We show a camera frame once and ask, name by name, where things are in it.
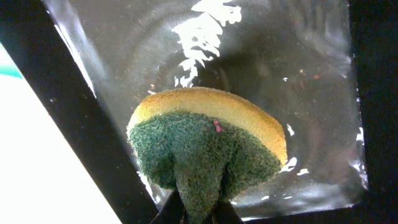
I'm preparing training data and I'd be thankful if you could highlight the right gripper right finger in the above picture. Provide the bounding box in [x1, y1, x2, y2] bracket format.
[213, 202, 244, 224]

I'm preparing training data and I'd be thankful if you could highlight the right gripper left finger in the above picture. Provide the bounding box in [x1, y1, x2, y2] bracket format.
[150, 191, 185, 224]

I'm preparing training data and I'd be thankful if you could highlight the green and yellow sponge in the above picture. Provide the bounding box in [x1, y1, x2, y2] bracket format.
[127, 87, 287, 223]

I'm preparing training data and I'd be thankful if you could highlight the black plastic tray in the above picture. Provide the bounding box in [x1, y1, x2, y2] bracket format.
[1, 0, 397, 223]

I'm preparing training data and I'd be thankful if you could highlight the blue plastic tray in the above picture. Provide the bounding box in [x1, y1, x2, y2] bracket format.
[0, 44, 23, 78]

